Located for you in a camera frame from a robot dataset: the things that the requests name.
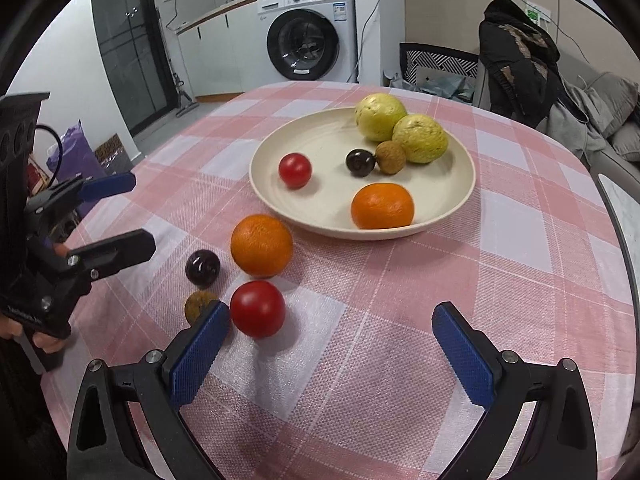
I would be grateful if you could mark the floor mop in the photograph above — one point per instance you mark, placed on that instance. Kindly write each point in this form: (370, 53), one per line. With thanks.
(182, 95)

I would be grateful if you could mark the cream round plate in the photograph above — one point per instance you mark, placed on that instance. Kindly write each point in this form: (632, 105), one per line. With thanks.
(325, 200)

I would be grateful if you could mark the person's left hand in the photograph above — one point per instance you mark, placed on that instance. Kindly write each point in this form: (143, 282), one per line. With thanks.
(47, 344)

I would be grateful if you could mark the yellow speckled guava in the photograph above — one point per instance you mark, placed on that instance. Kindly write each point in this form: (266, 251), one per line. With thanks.
(419, 138)

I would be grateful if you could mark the white washing machine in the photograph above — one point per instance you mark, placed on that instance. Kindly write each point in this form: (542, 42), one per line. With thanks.
(305, 35)

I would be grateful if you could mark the red tomato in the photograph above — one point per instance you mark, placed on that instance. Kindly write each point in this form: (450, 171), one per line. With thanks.
(257, 308)
(295, 170)

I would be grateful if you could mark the black patterned jacket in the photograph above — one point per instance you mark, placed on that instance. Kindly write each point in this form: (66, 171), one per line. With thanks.
(520, 65)

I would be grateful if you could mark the dark plum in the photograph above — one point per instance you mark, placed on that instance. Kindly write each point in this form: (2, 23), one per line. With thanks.
(202, 267)
(360, 162)

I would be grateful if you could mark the pink checked tablecloth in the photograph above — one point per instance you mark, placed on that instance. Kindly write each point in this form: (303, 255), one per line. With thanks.
(400, 310)

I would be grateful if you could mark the wall socket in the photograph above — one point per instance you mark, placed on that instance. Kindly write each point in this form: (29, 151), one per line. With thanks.
(537, 14)

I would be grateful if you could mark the greenish yellow guava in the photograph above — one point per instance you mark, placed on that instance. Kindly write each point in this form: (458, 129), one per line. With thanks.
(380, 117)

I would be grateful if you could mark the brown patterned box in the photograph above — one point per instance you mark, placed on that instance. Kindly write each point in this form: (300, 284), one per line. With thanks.
(112, 152)

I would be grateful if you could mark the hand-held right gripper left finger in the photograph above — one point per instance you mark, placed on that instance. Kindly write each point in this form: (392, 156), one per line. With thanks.
(200, 355)

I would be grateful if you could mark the white kitchen base cabinet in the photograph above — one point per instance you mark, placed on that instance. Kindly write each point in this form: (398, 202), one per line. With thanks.
(220, 55)

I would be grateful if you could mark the brown kiwi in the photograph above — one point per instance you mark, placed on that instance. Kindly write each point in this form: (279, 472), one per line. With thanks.
(197, 305)

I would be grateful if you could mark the dark plum front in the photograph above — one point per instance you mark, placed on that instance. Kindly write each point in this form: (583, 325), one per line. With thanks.
(202, 267)

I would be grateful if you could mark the purple plastic bag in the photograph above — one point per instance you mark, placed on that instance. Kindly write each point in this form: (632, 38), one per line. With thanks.
(75, 160)

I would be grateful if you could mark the dark glass door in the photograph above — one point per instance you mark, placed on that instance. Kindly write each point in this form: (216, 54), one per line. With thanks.
(130, 45)

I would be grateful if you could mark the grey sofa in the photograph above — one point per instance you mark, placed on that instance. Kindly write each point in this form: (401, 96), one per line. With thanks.
(620, 170)

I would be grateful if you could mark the grey blanket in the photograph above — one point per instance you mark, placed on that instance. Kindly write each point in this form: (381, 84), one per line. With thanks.
(570, 120)

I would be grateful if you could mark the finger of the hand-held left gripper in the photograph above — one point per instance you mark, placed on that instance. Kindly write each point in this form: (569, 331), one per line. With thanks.
(117, 250)
(107, 185)

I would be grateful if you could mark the brown longan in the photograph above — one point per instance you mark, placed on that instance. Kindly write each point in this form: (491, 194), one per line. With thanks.
(390, 156)

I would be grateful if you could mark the orange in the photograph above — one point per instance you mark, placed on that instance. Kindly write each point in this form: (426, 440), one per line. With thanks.
(261, 245)
(382, 206)

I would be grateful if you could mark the large grey cushion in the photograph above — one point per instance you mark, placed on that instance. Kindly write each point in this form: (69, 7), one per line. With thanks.
(612, 100)

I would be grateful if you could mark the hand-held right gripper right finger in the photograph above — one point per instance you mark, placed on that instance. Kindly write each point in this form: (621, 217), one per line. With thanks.
(462, 355)

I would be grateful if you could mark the geometric pattern storage box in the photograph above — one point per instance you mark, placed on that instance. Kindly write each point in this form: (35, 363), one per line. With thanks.
(440, 67)

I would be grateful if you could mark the small grey cushion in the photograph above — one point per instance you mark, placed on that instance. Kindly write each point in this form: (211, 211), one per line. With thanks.
(629, 142)

